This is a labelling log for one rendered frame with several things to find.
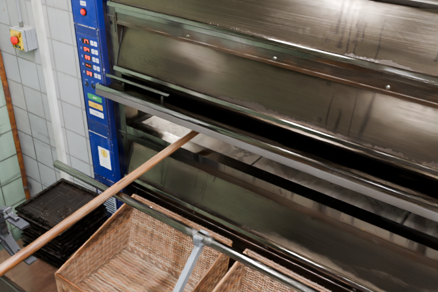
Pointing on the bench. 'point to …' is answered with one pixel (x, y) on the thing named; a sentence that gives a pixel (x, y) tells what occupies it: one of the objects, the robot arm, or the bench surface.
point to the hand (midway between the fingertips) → (27, 243)
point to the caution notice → (104, 158)
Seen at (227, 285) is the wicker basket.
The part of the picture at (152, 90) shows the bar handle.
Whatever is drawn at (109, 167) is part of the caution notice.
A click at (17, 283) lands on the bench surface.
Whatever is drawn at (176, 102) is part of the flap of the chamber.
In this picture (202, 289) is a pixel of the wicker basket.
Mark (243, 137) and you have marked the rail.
